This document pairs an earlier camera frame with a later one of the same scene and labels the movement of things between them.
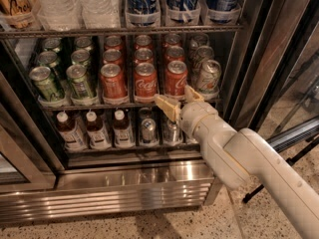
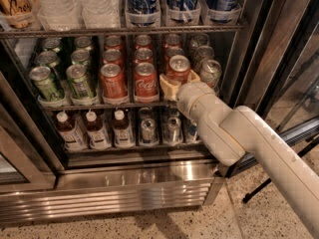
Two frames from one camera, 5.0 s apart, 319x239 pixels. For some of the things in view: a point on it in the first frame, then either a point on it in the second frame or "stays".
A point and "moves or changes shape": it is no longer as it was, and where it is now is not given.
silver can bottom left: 149,131 stays
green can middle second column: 80,57 stays
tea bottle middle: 98,138 stays
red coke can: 175,78 moves or changes shape
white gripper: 195,118 → 186,95
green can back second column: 83,41 stays
